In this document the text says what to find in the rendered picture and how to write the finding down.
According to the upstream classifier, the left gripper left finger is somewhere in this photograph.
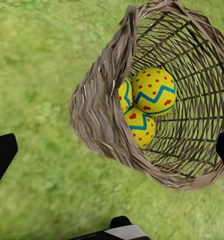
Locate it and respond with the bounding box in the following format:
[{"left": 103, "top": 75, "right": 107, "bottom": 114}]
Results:
[{"left": 0, "top": 133, "right": 18, "bottom": 180}]

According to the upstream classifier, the wicker basket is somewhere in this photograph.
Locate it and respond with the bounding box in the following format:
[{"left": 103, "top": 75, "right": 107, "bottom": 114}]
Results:
[{"left": 68, "top": 0, "right": 224, "bottom": 191}]

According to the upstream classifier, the easter egg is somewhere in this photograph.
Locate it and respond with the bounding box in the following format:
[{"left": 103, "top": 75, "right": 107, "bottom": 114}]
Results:
[
  {"left": 124, "top": 104, "right": 156, "bottom": 149},
  {"left": 129, "top": 67, "right": 177, "bottom": 117},
  {"left": 118, "top": 78, "right": 133, "bottom": 114}
]

